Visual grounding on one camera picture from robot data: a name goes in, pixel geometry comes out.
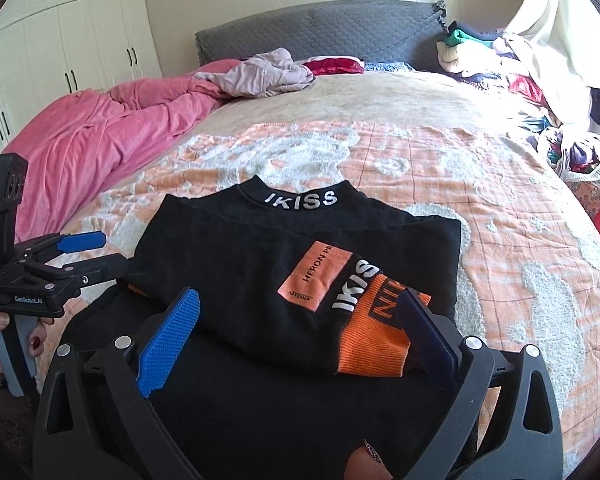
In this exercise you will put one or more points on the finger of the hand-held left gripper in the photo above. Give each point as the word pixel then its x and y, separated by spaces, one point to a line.
pixel 82 242
pixel 105 267

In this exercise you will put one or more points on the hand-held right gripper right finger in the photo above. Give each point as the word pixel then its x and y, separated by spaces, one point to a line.
pixel 430 335

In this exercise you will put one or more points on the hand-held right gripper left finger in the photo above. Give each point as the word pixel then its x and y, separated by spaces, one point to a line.
pixel 170 342

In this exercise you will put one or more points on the black sweater with orange cuffs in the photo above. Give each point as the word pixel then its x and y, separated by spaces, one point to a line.
pixel 240 260

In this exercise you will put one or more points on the clear plastic bag of clothes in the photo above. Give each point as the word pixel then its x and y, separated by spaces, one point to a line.
pixel 582 160

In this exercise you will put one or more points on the pile of mixed clothes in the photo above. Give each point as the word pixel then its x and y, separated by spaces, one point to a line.
pixel 480 55

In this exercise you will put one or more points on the person's right hand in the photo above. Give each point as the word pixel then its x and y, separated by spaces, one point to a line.
pixel 367 465

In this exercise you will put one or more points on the pink quilt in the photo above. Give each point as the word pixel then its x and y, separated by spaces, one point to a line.
pixel 105 140

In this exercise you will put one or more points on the orange plaid blanket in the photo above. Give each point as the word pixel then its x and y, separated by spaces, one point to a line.
pixel 505 210

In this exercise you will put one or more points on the white wardrobe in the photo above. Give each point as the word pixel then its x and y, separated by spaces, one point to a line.
pixel 55 40

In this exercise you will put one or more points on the pale pink crumpled garment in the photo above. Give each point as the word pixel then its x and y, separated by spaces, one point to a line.
pixel 265 75

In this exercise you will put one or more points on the blue patterned pillow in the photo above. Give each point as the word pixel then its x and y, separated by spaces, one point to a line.
pixel 387 66

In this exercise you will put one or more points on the red shiny cloth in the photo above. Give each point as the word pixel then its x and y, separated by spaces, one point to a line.
pixel 335 66

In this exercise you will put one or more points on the grey quilted headboard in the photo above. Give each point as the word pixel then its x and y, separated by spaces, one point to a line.
pixel 330 30

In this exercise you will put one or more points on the cream curtain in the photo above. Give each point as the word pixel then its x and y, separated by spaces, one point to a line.
pixel 555 20

